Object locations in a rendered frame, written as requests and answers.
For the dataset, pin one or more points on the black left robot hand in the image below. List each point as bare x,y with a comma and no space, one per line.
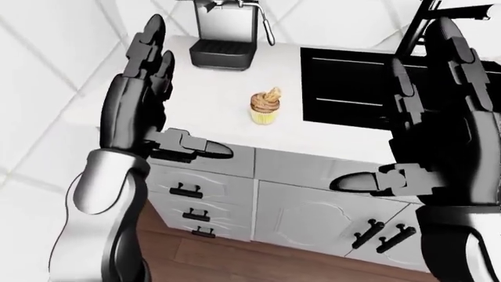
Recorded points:
125,111

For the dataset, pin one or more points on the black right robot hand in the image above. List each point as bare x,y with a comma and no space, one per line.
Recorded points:
466,147

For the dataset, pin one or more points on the cupcake with brown frosting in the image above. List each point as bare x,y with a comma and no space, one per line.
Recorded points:
265,105

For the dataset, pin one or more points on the silver espresso machine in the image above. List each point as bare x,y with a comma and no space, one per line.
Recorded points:
227,32

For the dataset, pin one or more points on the black sink basin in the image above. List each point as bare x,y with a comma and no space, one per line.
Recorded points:
352,85

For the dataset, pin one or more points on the black kitchen faucet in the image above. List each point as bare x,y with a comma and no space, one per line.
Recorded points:
426,23

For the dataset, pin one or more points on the white kitchen cabinet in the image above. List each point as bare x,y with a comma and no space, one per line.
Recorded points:
274,202

